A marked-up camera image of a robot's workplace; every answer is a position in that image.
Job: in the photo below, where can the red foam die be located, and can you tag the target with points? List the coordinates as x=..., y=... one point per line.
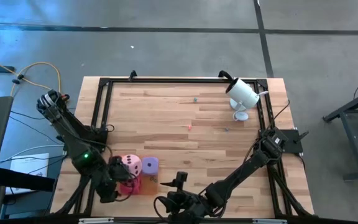
x=126, y=189

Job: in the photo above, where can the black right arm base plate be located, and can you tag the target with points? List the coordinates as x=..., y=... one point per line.
x=294, y=143

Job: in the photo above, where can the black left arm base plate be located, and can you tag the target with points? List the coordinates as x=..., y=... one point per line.
x=101, y=138

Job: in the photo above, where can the light pink foam die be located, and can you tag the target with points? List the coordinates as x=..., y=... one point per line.
x=131, y=163

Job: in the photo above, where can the white paper sheet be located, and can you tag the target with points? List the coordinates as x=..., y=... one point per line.
x=30, y=165

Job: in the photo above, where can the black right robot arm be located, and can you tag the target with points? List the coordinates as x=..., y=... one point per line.
x=244, y=171

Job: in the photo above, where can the purple foam die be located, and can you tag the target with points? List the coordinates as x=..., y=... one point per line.
x=150, y=165

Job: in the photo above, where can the black metal frame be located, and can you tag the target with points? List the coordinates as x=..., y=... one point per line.
x=182, y=80

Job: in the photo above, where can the silver table bracket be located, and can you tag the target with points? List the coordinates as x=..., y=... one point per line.
x=95, y=221
x=269, y=221

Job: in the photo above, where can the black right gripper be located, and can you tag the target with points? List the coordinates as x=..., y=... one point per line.
x=185, y=199

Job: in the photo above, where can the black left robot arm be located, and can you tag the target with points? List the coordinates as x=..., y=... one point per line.
x=70, y=133

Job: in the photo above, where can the black desk beam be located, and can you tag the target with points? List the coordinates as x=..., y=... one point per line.
x=23, y=180

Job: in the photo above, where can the black frame clamp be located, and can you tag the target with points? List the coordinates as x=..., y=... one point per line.
x=225, y=74
x=132, y=74

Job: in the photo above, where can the white table camera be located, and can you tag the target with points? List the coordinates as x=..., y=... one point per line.
x=242, y=93

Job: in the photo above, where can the orange plastic tray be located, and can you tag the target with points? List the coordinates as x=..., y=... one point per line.
x=149, y=186

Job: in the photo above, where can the black metal table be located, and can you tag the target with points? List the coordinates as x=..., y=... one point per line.
x=346, y=105

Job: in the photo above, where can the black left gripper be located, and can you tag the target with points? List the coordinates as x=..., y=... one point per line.
x=109, y=186

